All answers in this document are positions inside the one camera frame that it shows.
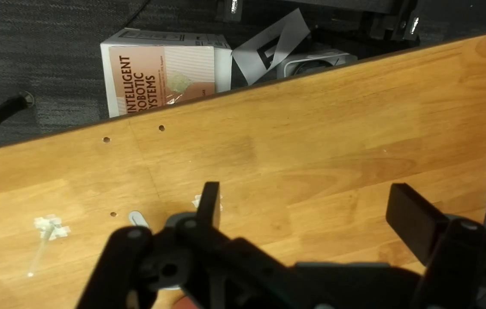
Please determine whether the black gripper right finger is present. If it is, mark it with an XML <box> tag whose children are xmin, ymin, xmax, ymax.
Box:
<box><xmin>384</xmin><ymin>182</ymin><xmax>486</xmax><ymax>309</ymax></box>

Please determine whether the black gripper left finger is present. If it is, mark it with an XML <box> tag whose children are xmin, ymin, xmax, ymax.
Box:
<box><xmin>75</xmin><ymin>180</ymin><xmax>290</xmax><ymax>309</ymax></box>

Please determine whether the robotics textbook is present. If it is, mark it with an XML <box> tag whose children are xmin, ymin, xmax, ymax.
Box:
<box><xmin>99</xmin><ymin>26</ymin><xmax>233</xmax><ymax>118</ymax></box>

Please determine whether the grey metal triangular frame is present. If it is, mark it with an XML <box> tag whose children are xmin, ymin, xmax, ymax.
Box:
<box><xmin>230</xmin><ymin>7</ymin><xmax>352</xmax><ymax>87</ymax></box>

